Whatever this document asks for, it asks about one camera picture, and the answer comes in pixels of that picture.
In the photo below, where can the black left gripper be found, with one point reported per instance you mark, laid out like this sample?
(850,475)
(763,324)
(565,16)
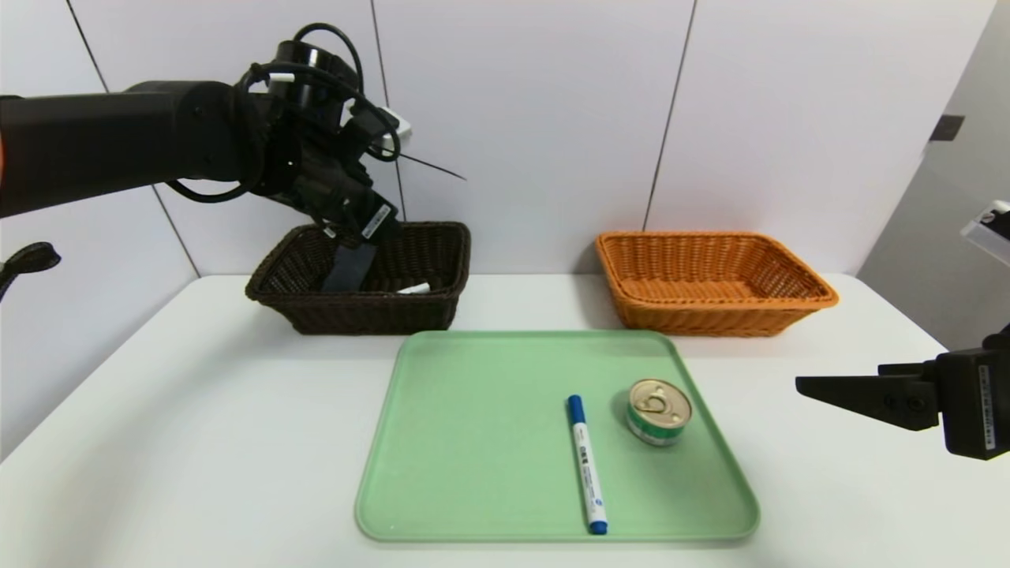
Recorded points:
(374,222)

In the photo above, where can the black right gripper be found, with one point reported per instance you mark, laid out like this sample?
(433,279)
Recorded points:
(978,402)

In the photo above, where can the dark grey soft object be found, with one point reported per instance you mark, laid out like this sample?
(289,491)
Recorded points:
(349,268)

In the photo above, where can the white marker with black cap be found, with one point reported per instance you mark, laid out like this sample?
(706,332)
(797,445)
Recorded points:
(413,289)

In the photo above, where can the gold lid green label can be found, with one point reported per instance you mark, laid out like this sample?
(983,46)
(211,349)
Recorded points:
(659,412)

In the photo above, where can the white marker with blue cap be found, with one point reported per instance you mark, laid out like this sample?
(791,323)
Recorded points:
(586,465)

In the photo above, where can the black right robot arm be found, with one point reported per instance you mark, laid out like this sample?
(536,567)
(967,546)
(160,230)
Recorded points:
(1000,338)

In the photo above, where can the orange and black left arm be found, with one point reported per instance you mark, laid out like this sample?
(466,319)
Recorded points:
(118,134)

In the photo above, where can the dark brown wicker basket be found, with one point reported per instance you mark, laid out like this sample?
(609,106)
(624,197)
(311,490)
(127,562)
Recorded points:
(371,312)

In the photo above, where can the orange wicker basket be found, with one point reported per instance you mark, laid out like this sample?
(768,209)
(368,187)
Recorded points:
(710,276)

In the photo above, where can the light green plastic tray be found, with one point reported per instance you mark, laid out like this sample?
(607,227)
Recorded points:
(489,457)

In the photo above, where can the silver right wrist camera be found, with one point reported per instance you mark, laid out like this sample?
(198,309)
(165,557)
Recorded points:
(990,233)

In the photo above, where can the dark wall plate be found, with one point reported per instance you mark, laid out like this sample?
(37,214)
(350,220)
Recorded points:
(947,128)

